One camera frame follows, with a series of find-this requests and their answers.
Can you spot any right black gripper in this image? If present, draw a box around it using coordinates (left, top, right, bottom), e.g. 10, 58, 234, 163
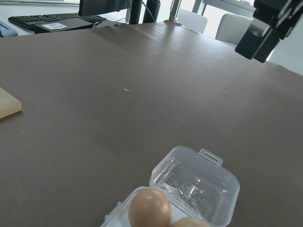
235, 0, 303, 63

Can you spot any clear plastic egg box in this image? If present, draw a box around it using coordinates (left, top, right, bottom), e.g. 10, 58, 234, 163
100, 146, 241, 227

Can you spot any brown egg near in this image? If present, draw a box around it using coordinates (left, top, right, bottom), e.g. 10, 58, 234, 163
172, 217, 209, 227

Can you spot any brown egg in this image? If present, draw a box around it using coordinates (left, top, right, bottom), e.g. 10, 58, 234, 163
128, 188, 172, 227
172, 217, 209, 227

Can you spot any brown egg far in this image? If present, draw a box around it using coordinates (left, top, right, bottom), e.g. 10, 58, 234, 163
128, 188, 172, 227

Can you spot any grey office chair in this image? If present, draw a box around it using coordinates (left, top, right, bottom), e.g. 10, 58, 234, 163
215, 14, 252, 45

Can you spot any black monitor stand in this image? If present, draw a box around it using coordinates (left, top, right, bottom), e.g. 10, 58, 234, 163
126, 0, 160, 25

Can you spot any black keyboard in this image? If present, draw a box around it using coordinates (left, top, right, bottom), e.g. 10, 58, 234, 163
8, 13, 106, 30

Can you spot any bamboo cutting board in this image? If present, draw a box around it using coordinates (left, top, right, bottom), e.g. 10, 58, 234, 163
0, 88, 22, 118

